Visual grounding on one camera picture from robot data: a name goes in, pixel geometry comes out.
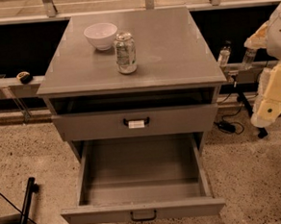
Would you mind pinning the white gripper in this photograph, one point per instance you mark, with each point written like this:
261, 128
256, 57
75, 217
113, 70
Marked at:
280, 38

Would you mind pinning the silver green 7up can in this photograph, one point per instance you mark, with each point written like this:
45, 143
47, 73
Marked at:
125, 53

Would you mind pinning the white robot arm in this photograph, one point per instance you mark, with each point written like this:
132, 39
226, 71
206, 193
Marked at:
274, 34

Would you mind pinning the grey drawer cabinet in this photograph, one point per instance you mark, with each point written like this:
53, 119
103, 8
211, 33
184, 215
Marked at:
175, 68

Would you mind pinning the open bottom drawer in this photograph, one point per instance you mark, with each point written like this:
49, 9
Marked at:
141, 179

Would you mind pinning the closed upper drawer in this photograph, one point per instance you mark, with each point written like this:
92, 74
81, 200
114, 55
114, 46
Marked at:
136, 123

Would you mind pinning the clear plastic bottle right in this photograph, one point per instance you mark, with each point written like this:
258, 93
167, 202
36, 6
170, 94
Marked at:
248, 58

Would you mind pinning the clear plastic bottle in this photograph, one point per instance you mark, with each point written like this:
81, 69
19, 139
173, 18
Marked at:
248, 58
224, 54

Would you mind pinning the clear plastic bottle left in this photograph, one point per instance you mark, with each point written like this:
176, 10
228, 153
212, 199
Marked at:
224, 54

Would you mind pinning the black stand leg right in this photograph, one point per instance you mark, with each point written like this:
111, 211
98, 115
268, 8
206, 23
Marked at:
241, 97

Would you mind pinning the black stand leg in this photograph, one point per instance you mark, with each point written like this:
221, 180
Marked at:
31, 187
241, 97

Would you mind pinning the white ceramic bowl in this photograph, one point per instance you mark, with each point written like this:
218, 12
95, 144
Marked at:
101, 35

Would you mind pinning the yellow black tape measure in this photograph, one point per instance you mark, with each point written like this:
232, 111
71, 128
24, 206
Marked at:
24, 77

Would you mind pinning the black stand leg left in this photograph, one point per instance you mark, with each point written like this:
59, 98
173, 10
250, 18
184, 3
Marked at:
31, 187

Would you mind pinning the black power adapter with cable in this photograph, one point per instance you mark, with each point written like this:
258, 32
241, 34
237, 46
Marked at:
227, 125

